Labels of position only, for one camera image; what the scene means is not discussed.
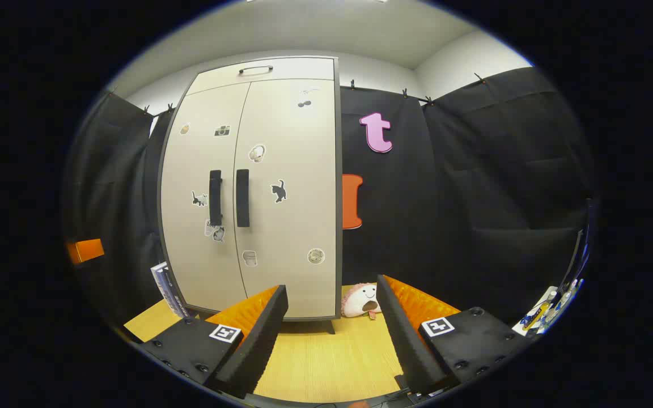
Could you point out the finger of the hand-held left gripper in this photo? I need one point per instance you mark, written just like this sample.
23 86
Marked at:
85 250

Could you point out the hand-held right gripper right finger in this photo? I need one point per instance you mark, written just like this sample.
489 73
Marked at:
406 340

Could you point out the beige cabinet drawer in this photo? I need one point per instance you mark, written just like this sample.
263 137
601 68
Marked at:
304 69

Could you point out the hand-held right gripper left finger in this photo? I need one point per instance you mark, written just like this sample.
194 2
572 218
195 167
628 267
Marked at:
258 345

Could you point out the white pink plush toy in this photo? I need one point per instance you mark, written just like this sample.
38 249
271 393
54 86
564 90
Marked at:
360 297

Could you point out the grey-blue book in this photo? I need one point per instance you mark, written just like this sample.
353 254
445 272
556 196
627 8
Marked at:
172 294

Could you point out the white book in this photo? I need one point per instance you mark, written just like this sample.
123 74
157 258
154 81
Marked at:
156 280

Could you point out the black backdrop cloth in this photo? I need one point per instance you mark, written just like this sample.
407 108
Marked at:
474 198

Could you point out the beige cabinet door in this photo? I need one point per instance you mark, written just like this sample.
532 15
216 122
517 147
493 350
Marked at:
190 170
298 215

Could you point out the beige double-door shoe cabinet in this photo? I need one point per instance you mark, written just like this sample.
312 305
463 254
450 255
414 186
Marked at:
329 327

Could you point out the pile of colourful small items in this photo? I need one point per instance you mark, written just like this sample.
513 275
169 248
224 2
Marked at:
537 314

